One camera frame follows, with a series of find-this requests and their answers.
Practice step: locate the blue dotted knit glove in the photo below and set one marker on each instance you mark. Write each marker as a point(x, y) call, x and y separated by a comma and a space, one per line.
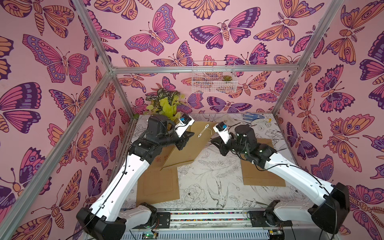
point(250, 117)

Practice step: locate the potted green plant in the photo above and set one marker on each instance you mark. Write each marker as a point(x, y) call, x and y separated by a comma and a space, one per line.
point(164, 102)

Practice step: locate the white wire basket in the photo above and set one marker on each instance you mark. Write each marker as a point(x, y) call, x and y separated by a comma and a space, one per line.
point(208, 79)

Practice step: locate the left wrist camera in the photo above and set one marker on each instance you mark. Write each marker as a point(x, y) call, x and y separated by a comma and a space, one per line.
point(184, 122)

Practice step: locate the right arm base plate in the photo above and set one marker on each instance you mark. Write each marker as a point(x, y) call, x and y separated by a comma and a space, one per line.
point(267, 220)

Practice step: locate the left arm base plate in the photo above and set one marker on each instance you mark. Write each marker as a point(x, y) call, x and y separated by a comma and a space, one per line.
point(161, 220)

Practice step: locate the aluminium frame post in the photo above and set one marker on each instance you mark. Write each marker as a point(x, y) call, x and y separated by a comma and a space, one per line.
point(321, 29)

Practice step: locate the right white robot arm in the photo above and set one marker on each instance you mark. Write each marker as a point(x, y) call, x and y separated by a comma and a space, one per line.
point(331, 202)

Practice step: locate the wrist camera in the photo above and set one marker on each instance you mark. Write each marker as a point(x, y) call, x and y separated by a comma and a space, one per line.
point(223, 131)
point(184, 122)

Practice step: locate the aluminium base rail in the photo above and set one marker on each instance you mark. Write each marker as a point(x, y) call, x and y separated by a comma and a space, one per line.
point(206, 225)

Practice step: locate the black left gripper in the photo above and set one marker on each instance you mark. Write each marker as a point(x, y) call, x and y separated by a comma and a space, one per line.
point(183, 139)

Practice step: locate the brown kraft file bag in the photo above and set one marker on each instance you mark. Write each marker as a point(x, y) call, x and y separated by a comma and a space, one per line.
point(174, 158)

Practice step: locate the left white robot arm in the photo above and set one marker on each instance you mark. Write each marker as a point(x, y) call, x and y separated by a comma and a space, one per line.
point(105, 220)

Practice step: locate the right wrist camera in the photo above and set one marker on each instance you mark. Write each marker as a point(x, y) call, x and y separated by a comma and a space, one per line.
point(223, 131)

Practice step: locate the small succulent in basket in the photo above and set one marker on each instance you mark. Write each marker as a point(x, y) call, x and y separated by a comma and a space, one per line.
point(227, 78)

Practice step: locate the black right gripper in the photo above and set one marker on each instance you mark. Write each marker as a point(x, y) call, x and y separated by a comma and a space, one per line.
point(223, 145)

